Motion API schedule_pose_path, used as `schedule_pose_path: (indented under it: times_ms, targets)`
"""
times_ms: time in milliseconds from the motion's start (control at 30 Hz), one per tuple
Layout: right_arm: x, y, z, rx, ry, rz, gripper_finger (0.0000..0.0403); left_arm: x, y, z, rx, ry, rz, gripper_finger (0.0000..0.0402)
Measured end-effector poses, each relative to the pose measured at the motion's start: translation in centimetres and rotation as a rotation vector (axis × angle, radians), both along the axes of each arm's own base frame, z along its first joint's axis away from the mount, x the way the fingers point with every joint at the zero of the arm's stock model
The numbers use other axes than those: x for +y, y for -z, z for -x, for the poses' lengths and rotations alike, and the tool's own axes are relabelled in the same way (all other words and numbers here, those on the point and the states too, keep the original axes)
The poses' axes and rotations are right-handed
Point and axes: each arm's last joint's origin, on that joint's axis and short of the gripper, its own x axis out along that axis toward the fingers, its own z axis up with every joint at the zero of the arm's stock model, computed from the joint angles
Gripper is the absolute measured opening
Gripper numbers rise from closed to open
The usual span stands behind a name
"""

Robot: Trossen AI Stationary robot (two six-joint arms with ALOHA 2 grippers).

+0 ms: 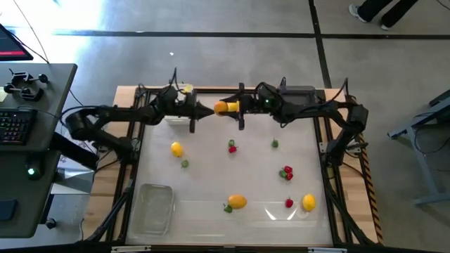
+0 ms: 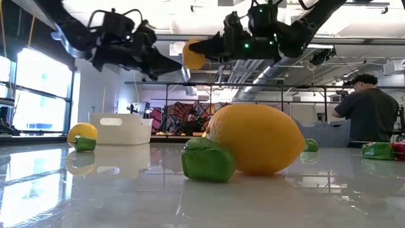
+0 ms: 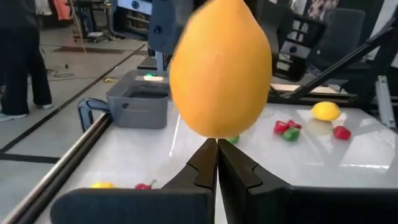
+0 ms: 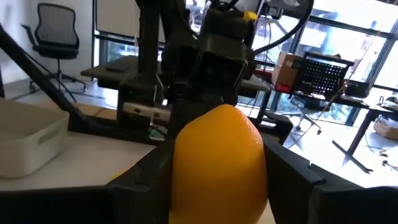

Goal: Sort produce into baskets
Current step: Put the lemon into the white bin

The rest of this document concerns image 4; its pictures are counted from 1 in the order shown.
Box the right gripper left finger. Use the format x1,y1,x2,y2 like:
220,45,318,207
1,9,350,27
0,141,175,224

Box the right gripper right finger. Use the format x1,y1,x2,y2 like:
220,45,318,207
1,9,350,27
262,135,398,224

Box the large orange-yellow lemon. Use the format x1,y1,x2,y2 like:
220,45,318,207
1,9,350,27
169,104,269,224

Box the brown cardboard box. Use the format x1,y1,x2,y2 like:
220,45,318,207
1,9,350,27
271,51,305,91

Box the black metal-legged table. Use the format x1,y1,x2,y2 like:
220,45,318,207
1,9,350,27
331,93,398,174

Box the black smartphone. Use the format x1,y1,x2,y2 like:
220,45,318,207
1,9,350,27
104,63,131,73

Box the yellow tape tag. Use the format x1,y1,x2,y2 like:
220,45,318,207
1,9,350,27
242,11,259,22

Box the dark grey desk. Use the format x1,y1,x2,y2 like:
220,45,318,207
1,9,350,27
80,55,272,125

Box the flat cardboard box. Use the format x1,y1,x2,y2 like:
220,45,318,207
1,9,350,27
373,118,398,141

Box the black perforated crate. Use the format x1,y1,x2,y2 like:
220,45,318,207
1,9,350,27
294,52,355,96

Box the translucent clear plastic basket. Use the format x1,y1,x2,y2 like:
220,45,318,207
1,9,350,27
0,98,70,179

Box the large glass window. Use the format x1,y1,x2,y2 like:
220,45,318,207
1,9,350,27
254,0,398,125

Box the black mesh office chair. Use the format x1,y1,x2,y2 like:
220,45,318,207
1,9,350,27
21,2,88,94

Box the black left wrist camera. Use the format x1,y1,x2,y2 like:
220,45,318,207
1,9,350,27
194,6,259,93

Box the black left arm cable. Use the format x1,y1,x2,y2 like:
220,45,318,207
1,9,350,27
253,0,315,55

